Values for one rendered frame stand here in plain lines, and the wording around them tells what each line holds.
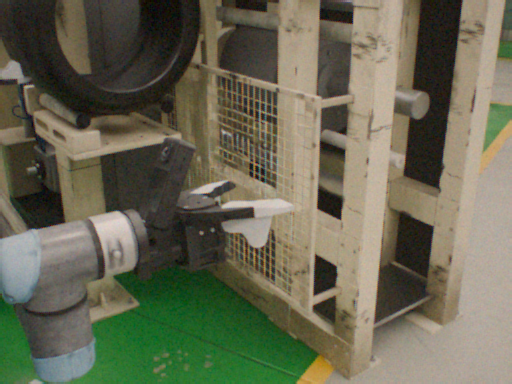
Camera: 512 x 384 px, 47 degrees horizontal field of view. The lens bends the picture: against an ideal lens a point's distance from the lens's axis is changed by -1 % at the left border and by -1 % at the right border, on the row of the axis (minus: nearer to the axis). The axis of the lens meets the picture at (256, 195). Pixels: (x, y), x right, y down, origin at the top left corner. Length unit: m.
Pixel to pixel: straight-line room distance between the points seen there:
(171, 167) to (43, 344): 0.25
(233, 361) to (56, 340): 1.51
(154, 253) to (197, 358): 1.50
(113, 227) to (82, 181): 1.58
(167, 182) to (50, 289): 0.18
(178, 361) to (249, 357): 0.26
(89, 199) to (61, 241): 1.63
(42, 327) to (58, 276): 0.07
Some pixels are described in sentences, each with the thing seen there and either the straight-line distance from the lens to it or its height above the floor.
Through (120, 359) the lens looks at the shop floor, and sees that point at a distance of 2.27.
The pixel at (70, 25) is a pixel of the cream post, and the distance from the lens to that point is 2.16.
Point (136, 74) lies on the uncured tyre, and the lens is 2.12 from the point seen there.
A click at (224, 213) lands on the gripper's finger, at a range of 0.73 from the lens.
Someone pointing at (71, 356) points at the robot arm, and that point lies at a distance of 0.75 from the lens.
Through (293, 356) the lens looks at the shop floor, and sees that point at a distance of 2.23.
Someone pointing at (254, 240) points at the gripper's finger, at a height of 1.03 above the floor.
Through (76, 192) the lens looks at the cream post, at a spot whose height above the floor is 0.53.
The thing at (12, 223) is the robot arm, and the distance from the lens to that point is 0.81.
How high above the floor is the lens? 1.38
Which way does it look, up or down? 23 degrees down
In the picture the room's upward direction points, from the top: straight up
